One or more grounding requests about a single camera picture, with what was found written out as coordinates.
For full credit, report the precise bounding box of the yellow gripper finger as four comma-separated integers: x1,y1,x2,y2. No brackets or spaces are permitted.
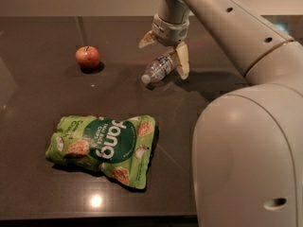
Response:
138,30,157,48
174,42,189,79

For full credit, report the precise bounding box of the clear plastic water bottle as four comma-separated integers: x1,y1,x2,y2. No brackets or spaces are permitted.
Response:
141,55,175,84

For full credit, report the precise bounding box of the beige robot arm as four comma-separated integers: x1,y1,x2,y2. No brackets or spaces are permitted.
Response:
140,0,303,227

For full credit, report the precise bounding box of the red apple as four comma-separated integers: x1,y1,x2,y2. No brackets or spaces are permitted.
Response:
75,45,100,70

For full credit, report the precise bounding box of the green rice chips bag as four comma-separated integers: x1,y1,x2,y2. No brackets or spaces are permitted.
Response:
45,115,155,189

